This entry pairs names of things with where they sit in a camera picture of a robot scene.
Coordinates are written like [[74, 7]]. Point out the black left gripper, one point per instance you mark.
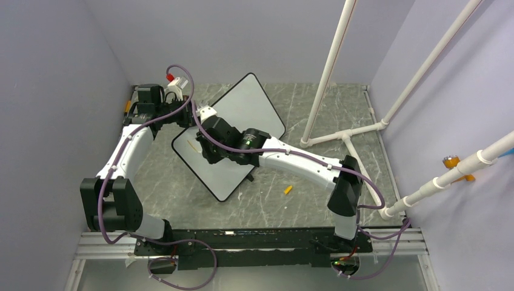
[[188, 118]]

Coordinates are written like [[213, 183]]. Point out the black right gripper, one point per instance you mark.
[[212, 158]]

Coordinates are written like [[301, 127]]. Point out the black framed whiteboard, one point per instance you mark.
[[245, 106]]

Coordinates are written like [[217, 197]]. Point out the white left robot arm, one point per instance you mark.
[[109, 199]]

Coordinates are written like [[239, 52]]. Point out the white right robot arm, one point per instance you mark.
[[341, 177]]

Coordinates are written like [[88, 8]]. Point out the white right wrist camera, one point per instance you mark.
[[206, 112]]

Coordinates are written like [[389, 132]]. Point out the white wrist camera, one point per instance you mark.
[[206, 112], [176, 85]]

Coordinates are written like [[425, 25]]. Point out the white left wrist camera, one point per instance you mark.
[[176, 85]]

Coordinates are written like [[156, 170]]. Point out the yellow handled tool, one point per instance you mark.
[[127, 107]]

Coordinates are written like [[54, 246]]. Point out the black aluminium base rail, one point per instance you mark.
[[312, 246]]

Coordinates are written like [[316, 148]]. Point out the white pvc pipe frame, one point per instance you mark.
[[477, 161]]

